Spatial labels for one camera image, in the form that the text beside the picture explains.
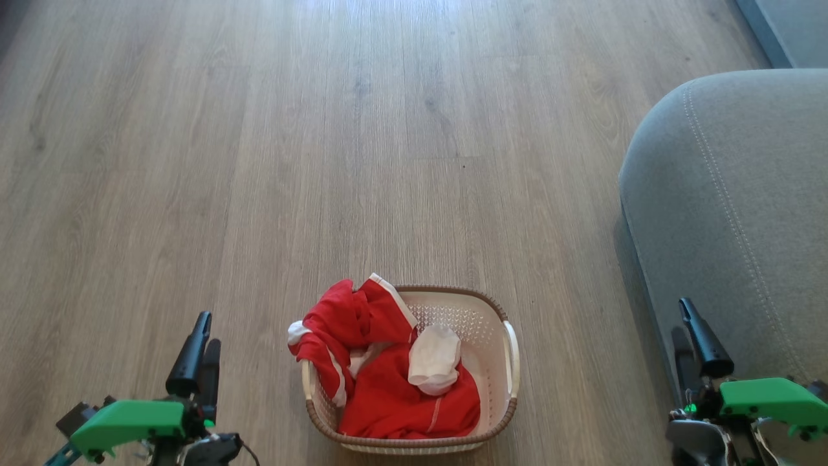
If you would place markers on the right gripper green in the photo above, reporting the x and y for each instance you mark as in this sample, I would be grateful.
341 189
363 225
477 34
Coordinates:
770 398

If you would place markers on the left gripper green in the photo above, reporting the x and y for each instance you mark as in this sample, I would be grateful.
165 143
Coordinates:
129 421

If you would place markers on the red garment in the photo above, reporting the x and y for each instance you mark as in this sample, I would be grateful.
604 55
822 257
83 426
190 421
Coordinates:
394 398

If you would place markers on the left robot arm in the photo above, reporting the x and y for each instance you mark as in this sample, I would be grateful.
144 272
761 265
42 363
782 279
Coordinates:
210 450

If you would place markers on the grey fabric sofa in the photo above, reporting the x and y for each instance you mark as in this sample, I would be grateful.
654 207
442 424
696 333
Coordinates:
744 194

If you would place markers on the cream laundry basket brown rim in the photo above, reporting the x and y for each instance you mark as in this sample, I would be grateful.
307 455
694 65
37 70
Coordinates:
485 336

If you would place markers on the grey blue baseboard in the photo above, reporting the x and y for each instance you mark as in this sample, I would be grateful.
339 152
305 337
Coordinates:
763 32

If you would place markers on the left black wrist camera box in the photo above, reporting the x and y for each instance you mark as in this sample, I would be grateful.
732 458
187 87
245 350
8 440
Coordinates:
74 419

